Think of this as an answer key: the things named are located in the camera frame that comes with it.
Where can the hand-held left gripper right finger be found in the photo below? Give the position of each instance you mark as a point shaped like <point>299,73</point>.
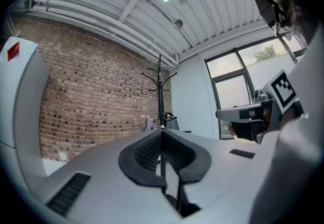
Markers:
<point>222,180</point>

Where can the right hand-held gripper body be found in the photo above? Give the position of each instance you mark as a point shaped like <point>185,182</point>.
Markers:
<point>283,91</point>

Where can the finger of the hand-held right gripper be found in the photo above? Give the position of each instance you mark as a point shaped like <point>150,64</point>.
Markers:
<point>244,130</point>
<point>233,114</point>

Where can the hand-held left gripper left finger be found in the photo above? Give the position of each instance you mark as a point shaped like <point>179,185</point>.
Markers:
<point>101,180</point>

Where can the black coat rack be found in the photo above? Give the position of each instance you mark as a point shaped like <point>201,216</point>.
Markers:
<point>160,91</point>

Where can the light wooden desk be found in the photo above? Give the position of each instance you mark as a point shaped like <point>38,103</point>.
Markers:
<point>244,140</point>

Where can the grey garment on hanger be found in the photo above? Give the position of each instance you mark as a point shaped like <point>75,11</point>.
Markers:
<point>148,124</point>

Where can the round ceiling smoke detector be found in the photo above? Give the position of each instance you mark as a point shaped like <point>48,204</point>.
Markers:
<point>177,24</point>

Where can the large grey cabinet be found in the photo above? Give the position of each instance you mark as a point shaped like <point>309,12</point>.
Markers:
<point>22,96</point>

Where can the red sticker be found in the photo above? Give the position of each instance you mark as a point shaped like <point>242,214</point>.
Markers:
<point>13,51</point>

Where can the white ceiling pipe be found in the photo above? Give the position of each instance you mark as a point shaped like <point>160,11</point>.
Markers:
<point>101,16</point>
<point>96,24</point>

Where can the white wall outlet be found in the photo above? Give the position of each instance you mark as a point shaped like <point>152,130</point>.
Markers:
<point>63,157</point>

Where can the black head rig bracket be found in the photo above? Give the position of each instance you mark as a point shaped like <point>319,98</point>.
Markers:
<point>267,7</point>

